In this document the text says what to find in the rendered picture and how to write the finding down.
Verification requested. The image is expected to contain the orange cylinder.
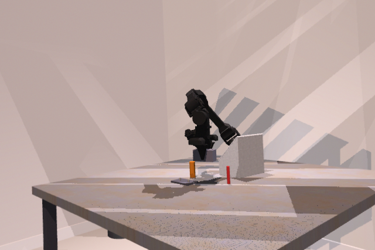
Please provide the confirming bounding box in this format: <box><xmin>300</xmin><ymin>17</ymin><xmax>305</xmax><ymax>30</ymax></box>
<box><xmin>189</xmin><ymin>161</ymin><xmax>196</xmax><ymax>177</ymax></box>

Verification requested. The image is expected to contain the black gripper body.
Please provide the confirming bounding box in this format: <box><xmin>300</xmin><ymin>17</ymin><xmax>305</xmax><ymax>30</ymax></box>
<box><xmin>188</xmin><ymin>124</ymin><xmax>218</xmax><ymax>145</ymax></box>

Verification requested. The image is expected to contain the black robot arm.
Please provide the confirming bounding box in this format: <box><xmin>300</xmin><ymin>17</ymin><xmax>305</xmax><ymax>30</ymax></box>
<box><xmin>185</xmin><ymin>89</ymin><xmax>240</xmax><ymax>145</ymax></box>

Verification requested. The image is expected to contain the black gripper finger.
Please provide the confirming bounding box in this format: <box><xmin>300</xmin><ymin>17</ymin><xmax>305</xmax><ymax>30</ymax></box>
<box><xmin>194</xmin><ymin>144</ymin><xmax>207</xmax><ymax>160</ymax></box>
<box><xmin>205</xmin><ymin>142</ymin><xmax>215</xmax><ymax>149</ymax></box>

